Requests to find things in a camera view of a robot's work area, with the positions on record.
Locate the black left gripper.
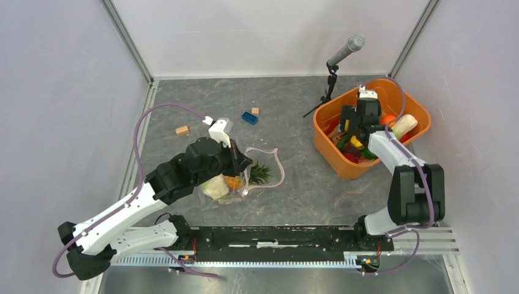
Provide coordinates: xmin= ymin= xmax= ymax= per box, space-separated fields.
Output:
xmin=194 ymin=138 xmax=253 ymax=186

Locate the toy orange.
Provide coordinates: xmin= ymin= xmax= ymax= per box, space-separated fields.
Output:
xmin=380 ymin=115 xmax=396 ymax=127

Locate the yellow toy banana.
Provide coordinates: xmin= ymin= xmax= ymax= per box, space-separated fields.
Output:
xmin=350 ymin=136 xmax=364 ymax=149

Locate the toy cauliflower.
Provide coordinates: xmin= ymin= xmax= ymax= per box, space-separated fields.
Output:
xmin=201 ymin=175 xmax=230 ymax=200

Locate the toy pineapple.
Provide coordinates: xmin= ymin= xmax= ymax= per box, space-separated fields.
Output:
xmin=225 ymin=163 xmax=272 ymax=190

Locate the clear pink-dotted zip bag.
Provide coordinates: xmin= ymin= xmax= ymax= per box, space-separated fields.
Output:
xmin=195 ymin=147 xmax=285 ymax=205

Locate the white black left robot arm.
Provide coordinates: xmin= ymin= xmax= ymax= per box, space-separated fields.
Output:
xmin=58 ymin=137 xmax=253 ymax=281

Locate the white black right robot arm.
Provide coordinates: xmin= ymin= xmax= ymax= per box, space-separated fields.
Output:
xmin=338 ymin=98 xmax=446 ymax=250

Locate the green toy cucumber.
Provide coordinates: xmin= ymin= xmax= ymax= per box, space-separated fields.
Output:
xmin=336 ymin=134 xmax=351 ymax=151

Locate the red toy chili pepper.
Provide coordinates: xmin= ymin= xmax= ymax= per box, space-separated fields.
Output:
xmin=324 ymin=117 xmax=340 ymax=136

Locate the wooden block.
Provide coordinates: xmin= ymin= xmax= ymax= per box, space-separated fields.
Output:
xmin=175 ymin=126 xmax=190 ymax=137

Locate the dark purple toy fruit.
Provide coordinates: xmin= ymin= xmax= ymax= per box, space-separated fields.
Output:
xmin=342 ymin=143 xmax=360 ymax=158

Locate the orange plastic bin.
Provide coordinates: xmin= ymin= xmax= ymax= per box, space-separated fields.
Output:
xmin=313 ymin=78 xmax=431 ymax=179

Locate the toy bok choy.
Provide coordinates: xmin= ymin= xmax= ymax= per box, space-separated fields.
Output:
xmin=391 ymin=114 xmax=418 ymax=139

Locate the red toy tomato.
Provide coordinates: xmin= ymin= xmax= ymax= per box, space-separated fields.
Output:
xmin=342 ymin=152 xmax=359 ymax=164

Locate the blue lego brick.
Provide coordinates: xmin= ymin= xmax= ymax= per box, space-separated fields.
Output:
xmin=242 ymin=111 xmax=258 ymax=125

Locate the grey microphone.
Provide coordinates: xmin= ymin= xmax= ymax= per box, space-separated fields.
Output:
xmin=326 ymin=34 xmax=365 ymax=67

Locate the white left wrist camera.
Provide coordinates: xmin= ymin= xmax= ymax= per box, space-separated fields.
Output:
xmin=203 ymin=116 xmax=233 ymax=148

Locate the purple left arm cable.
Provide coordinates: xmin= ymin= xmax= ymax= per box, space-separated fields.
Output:
xmin=51 ymin=103 xmax=222 ymax=279

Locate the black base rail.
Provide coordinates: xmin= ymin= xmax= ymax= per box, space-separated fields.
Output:
xmin=167 ymin=225 xmax=394 ymax=262

